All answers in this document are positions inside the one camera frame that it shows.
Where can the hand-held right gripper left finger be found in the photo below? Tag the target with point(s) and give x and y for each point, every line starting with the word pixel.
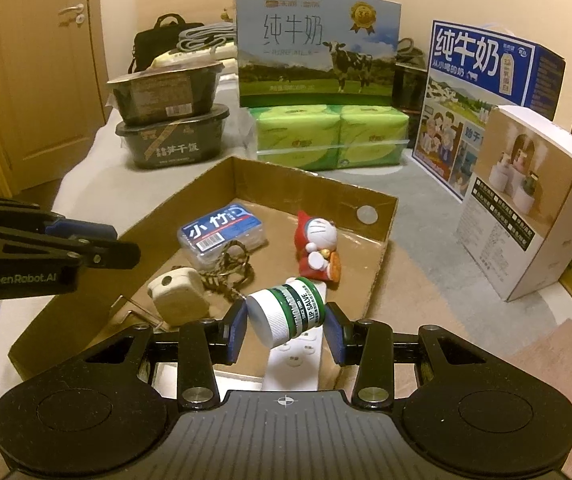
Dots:
pixel 238 325

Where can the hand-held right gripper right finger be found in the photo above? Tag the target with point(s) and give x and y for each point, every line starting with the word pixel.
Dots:
pixel 333 330

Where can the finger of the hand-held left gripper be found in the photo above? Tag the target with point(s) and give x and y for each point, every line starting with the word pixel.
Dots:
pixel 80 230
pixel 110 256

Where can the white lip salve jar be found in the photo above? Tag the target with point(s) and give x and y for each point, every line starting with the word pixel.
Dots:
pixel 286 312

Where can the white remote control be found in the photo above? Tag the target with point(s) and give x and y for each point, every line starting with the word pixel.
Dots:
pixel 293 367

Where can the striped hair claw clip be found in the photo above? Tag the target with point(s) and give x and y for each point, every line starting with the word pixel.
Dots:
pixel 231 270

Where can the white power adapter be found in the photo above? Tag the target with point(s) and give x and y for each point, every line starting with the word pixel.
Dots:
pixel 175 295

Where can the red pouch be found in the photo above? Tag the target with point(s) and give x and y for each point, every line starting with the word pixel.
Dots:
pixel 318 247

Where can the clear floss pick box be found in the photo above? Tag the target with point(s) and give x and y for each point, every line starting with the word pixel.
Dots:
pixel 220 232

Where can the cardboard tray box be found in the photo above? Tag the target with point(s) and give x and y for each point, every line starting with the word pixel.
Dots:
pixel 276 195

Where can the black instant meal bowl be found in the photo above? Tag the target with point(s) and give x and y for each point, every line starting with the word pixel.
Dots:
pixel 170 142
pixel 165 92

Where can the wooden door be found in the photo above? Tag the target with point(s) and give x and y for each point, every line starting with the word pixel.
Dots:
pixel 40 85

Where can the green tissue pack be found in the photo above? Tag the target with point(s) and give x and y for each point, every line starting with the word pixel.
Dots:
pixel 296 135
pixel 373 135

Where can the white food packet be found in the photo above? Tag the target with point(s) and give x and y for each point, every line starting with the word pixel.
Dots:
pixel 190 57

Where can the black laptop bag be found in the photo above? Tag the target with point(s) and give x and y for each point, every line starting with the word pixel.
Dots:
pixel 160 40

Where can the grey folded cloth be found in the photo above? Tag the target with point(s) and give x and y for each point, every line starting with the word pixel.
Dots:
pixel 205 37

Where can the white humidifier product box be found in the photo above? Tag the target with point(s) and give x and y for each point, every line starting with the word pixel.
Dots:
pixel 556 210

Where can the green cow milk gift box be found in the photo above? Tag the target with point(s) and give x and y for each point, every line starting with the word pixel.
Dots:
pixel 291 40

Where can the blue milk carton box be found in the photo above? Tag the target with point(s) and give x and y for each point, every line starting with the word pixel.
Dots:
pixel 471 55

